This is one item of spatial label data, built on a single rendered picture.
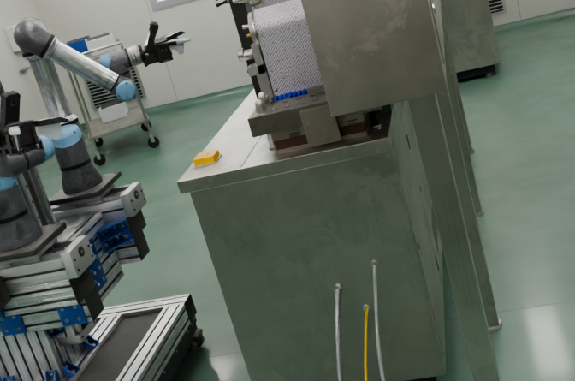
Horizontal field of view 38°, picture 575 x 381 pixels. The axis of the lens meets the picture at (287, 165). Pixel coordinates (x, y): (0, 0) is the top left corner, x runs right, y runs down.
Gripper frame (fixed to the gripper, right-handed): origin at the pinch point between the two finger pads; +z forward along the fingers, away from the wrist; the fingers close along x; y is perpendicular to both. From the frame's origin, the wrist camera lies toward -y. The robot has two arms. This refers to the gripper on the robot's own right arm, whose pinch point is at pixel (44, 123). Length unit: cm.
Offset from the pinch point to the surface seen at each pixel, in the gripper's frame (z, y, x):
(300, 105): 28, 11, -68
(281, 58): 15, -2, -80
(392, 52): 90, -4, -24
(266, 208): 17, 40, -58
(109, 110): -413, 42, -349
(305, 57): 22, -1, -84
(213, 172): 4, 27, -51
